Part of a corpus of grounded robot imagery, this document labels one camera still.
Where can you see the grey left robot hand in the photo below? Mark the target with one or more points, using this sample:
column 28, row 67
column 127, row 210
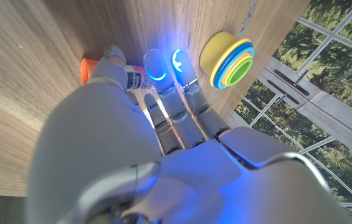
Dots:
column 107, row 149

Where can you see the white orange glue stick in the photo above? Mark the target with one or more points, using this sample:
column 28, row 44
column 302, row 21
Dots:
column 136, row 79

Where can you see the stacked yellow blue green cups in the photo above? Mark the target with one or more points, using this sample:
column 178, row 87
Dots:
column 217, row 53

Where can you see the printed window garden backdrop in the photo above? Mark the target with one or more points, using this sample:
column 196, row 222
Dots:
column 334, row 81

